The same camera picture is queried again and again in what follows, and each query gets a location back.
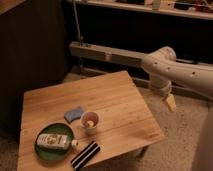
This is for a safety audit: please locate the grey metal rail beam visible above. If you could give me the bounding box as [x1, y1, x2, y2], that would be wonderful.
[69, 41, 213, 83]

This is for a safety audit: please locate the wooden table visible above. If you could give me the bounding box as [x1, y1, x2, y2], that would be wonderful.
[17, 71, 165, 171]

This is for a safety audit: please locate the upper shelf ledge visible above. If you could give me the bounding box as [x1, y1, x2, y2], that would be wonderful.
[76, 0, 213, 21]

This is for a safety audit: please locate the green round plate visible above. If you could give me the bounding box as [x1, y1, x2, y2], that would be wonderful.
[34, 123, 78, 162]

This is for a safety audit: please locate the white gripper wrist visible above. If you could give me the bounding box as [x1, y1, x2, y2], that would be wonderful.
[149, 77, 176, 112]

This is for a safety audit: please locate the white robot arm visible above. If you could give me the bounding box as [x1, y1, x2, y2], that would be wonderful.
[141, 46, 213, 171]

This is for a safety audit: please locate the vertical metal pole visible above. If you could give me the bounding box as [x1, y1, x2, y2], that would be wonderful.
[72, 0, 85, 73]

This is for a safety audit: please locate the white paper cup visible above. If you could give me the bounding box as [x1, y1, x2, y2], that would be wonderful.
[80, 111, 99, 134]

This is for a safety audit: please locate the white plastic bottle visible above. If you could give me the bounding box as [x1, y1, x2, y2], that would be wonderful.
[36, 133, 78, 150]

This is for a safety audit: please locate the black white striped cloth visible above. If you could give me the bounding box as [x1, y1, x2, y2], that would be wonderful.
[71, 141, 100, 171]

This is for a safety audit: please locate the blue sponge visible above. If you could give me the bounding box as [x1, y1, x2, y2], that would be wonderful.
[64, 106, 84, 123]

